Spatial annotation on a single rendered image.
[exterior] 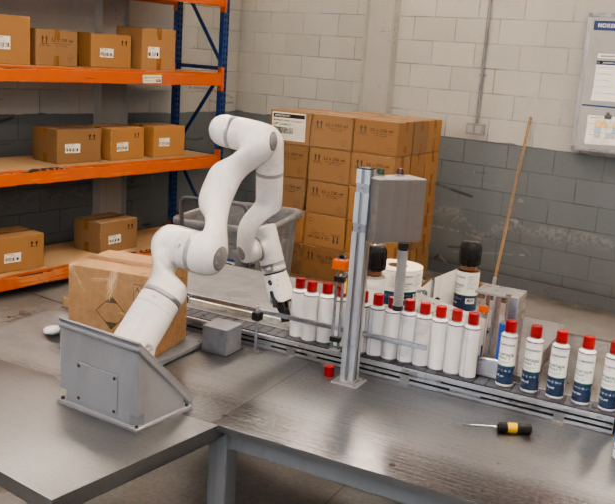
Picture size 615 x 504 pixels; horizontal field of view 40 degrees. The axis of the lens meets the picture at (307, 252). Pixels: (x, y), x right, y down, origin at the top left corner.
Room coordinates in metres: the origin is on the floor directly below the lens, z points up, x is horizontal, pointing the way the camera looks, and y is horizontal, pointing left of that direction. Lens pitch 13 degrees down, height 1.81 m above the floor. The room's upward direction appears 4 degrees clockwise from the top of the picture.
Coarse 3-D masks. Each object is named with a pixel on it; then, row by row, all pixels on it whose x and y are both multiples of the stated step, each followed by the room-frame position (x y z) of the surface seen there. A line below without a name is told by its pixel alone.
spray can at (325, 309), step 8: (328, 288) 2.69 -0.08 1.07; (320, 296) 2.69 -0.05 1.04; (328, 296) 2.68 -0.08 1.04; (320, 304) 2.69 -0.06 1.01; (328, 304) 2.68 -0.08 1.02; (320, 312) 2.68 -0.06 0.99; (328, 312) 2.68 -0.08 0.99; (320, 320) 2.68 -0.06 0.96; (328, 320) 2.68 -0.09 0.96; (320, 328) 2.68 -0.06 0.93; (320, 336) 2.68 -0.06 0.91; (328, 336) 2.68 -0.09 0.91
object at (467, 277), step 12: (468, 240) 3.11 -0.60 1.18; (468, 252) 3.06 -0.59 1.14; (480, 252) 3.08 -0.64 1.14; (468, 264) 3.06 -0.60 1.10; (456, 276) 3.09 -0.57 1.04; (468, 276) 3.05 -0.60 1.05; (456, 288) 3.08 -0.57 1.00; (468, 288) 3.05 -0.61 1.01; (456, 300) 3.07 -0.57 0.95; (468, 300) 3.05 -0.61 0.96
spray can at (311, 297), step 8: (312, 280) 2.72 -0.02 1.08; (312, 288) 2.69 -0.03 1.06; (304, 296) 2.70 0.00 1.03; (312, 296) 2.69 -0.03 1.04; (304, 304) 2.70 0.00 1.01; (312, 304) 2.69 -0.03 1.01; (304, 312) 2.69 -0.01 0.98; (312, 312) 2.69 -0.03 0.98; (304, 328) 2.69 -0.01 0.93; (312, 328) 2.69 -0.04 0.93; (304, 336) 2.69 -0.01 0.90; (312, 336) 2.69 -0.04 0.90
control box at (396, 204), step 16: (384, 176) 2.51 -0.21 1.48; (400, 176) 2.53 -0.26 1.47; (384, 192) 2.44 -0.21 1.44; (400, 192) 2.47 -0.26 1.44; (416, 192) 2.49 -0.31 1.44; (384, 208) 2.44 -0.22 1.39; (400, 208) 2.47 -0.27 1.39; (416, 208) 2.50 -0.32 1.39; (368, 224) 2.46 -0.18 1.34; (384, 224) 2.45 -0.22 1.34; (400, 224) 2.47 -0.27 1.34; (416, 224) 2.50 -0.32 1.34; (368, 240) 2.46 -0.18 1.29; (384, 240) 2.45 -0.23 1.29; (400, 240) 2.48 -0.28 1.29; (416, 240) 2.50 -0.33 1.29
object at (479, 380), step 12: (192, 312) 2.93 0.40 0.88; (204, 312) 2.94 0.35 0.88; (252, 324) 2.84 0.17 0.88; (276, 336) 2.73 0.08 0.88; (288, 336) 2.73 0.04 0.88; (324, 348) 2.65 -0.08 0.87; (384, 360) 2.56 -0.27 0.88; (432, 372) 2.49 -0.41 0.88; (480, 384) 2.41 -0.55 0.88; (492, 384) 2.42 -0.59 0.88; (516, 384) 2.43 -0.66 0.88; (528, 396) 2.34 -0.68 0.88; (540, 396) 2.35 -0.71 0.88; (564, 396) 2.36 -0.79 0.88; (576, 408) 2.28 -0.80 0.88; (588, 408) 2.28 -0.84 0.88
